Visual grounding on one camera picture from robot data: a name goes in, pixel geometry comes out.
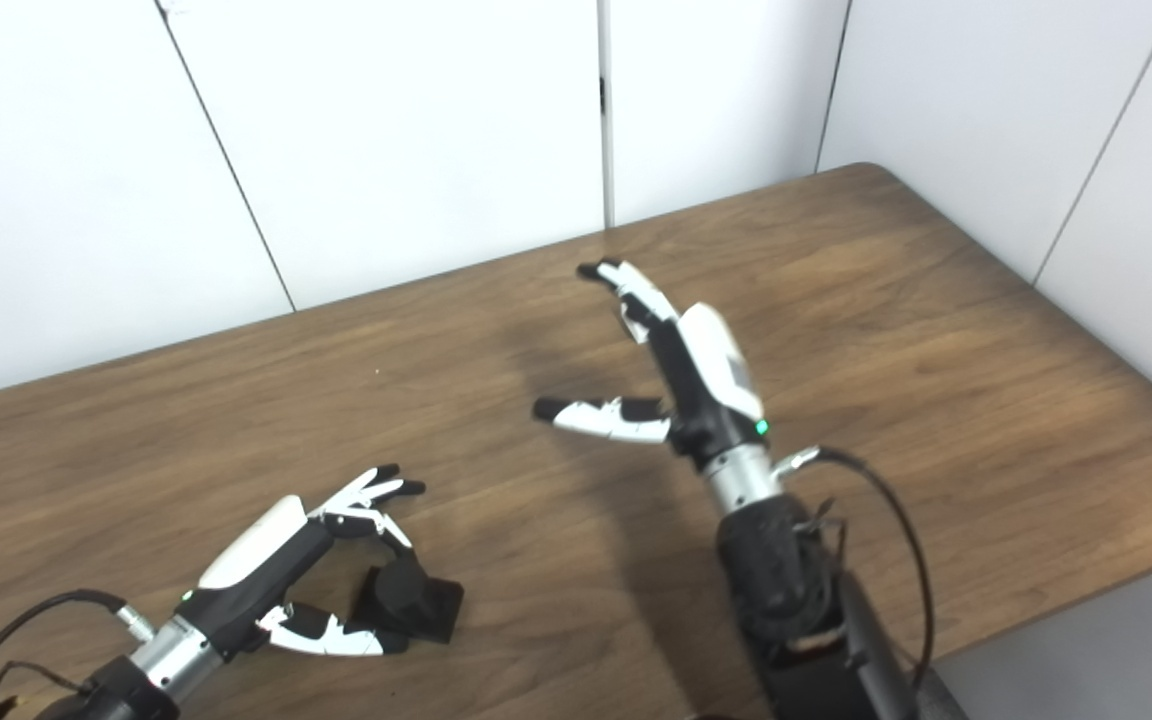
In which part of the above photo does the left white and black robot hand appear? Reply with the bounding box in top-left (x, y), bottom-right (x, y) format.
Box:
top-left (176, 462), bottom-right (429, 661)

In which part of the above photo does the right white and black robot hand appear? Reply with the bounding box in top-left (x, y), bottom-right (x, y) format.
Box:
top-left (532, 258), bottom-right (774, 469)

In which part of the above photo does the black peg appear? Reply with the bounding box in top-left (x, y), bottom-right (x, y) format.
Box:
top-left (351, 550), bottom-right (465, 646)

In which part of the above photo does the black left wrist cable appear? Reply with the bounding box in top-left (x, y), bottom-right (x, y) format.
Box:
top-left (0, 588), bottom-right (157, 720)

